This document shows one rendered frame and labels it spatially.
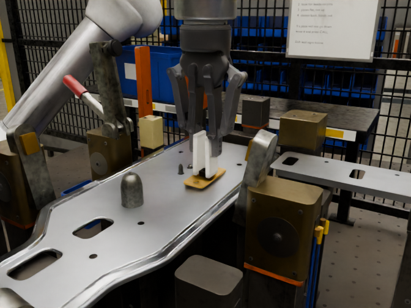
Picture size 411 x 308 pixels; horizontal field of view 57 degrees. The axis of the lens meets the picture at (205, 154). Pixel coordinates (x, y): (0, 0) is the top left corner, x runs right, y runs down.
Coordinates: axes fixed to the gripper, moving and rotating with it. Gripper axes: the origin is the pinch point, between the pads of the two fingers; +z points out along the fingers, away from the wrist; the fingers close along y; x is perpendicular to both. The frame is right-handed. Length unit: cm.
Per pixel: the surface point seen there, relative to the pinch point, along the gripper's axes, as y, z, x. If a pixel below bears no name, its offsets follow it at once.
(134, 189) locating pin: 3.7, 1.7, 13.4
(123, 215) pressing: 3.6, 4.6, 16.0
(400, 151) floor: -18, 105, -341
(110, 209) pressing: 6.5, 4.6, 15.7
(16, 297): -10.0, -5.4, 39.5
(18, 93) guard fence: 269, 43, -142
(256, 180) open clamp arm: -12.2, -1.0, 7.4
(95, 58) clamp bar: 21.2, -14.1, 1.7
